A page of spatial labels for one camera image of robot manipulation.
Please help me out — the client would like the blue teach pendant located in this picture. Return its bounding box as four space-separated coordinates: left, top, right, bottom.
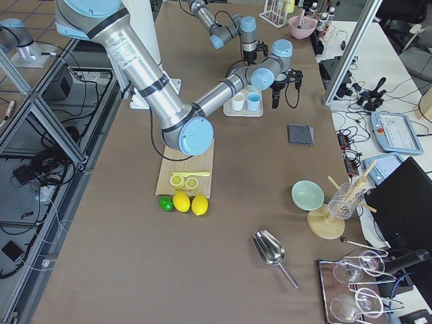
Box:
363 153 404 186
371 111 424 155

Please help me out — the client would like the metal scoop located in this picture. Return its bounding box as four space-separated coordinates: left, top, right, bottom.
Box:
252 229 299 290

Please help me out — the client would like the aluminium frame post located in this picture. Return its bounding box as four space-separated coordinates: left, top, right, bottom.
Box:
323 0 382 107

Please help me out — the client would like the round wooden stand base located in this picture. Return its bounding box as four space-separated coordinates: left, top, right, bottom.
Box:
307 204 345 240

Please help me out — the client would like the mint green cup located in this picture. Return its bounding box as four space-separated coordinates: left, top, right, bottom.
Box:
246 85 257 92

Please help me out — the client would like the lemon half slice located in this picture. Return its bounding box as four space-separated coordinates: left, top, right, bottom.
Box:
185 177 199 190
169 175 186 189

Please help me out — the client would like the black monitor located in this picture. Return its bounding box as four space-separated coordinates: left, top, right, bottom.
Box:
365 157 431 251

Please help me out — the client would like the clear glass on stand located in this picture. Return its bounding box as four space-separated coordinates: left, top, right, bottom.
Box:
328 183 364 219

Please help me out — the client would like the metal tube in bowl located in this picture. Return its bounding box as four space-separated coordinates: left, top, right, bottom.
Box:
296 9 305 29

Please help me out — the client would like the yellow plastic knife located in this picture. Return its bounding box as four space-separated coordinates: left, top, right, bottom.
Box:
171 171 211 177

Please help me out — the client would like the pink bowl with ice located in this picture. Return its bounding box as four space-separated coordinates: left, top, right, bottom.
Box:
288 16 317 39

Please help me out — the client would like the cream rabbit tray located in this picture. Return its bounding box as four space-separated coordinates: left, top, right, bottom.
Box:
223 85 263 117

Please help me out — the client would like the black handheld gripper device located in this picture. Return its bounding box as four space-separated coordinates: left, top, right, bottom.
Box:
356 77 387 111

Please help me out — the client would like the white wire cup rack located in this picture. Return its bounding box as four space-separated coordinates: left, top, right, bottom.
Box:
259 0 290 28

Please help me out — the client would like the wooden cutting board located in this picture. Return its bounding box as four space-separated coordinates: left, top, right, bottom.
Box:
155 141 215 198

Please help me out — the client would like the black framed tray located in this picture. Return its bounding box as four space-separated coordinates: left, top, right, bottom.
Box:
317 258 419 324

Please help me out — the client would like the cream white cup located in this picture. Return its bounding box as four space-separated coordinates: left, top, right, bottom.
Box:
231 92 245 111

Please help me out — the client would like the yellow cup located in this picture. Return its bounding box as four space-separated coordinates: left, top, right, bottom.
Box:
284 0 295 14

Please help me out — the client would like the mint green bowl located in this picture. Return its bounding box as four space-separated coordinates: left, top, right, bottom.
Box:
292 180 325 211

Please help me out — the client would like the green lime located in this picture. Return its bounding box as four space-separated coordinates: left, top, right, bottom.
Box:
158 196 174 211

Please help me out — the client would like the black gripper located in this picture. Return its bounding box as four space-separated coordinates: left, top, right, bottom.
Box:
271 72 290 109
242 50 257 65

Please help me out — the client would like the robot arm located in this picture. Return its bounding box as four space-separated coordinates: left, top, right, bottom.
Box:
188 0 259 65
55 1 293 155

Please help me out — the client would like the light blue cup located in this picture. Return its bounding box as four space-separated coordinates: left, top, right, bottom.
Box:
247 92 261 112

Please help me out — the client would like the grey folded cloth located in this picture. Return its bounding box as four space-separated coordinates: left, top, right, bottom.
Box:
287 124 315 146

